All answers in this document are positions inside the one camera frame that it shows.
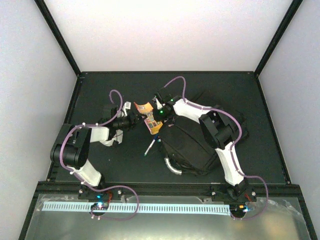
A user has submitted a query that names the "thin orange yellow booklet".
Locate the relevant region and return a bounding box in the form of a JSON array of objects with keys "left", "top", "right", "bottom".
[{"left": 134, "top": 102, "right": 163, "bottom": 135}]

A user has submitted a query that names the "green cap marker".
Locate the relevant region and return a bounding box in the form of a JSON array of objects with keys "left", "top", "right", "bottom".
[{"left": 144, "top": 139, "right": 156, "bottom": 156}]

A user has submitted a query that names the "black student bag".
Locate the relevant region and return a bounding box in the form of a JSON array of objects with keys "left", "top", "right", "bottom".
[{"left": 157, "top": 92, "right": 250, "bottom": 177}]

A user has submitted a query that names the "blue cap marker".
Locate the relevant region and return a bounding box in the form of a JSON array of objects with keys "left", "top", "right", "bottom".
[{"left": 152, "top": 134, "right": 159, "bottom": 142}]

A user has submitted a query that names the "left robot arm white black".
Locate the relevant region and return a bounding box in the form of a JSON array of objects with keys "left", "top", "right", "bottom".
[{"left": 50, "top": 101, "right": 145, "bottom": 200}]

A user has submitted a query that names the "white tissue packet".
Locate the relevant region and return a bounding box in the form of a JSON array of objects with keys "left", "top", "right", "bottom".
[{"left": 101, "top": 123, "right": 123, "bottom": 147}]

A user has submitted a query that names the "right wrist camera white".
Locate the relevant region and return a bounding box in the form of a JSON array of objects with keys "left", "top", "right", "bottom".
[{"left": 152, "top": 96, "right": 163, "bottom": 110}]

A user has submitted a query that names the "black front rail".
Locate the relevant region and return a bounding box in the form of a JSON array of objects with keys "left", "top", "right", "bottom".
[{"left": 37, "top": 181, "right": 258, "bottom": 201}]

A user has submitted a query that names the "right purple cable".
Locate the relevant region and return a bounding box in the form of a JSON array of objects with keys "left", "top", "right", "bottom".
[{"left": 163, "top": 76, "right": 270, "bottom": 221}]

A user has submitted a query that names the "light blue slotted cable duct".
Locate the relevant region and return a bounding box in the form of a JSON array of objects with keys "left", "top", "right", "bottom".
[{"left": 41, "top": 201, "right": 230, "bottom": 216}]

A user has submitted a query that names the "left black frame post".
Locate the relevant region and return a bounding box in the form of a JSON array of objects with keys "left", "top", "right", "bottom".
[{"left": 34, "top": 0, "right": 81, "bottom": 77}]

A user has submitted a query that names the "black frame post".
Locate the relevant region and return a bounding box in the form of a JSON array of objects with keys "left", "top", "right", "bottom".
[
  {"left": 34, "top": 0, "right": 81, "bottom": 77},
  {"left": 254, "top": 0, "right": 303, "bottom": 77}
]

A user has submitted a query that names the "right black frame post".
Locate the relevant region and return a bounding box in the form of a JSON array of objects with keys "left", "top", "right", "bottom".
[{"left": 254, "top": 0, "right": 303, "bottom": 77}]

